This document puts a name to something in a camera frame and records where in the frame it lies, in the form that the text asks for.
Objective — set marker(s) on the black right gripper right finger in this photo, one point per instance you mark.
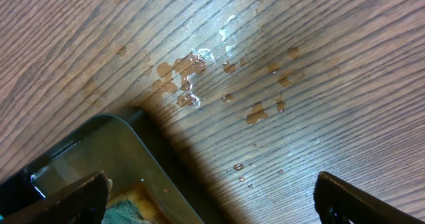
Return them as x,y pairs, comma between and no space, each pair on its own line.
337,201

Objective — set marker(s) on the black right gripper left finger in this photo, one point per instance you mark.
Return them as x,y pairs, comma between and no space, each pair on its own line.
83,201

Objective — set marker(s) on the green yellow sponge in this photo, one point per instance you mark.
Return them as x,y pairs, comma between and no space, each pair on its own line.
134,205

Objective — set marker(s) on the black water tray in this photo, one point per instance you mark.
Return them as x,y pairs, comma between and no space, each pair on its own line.
129,151

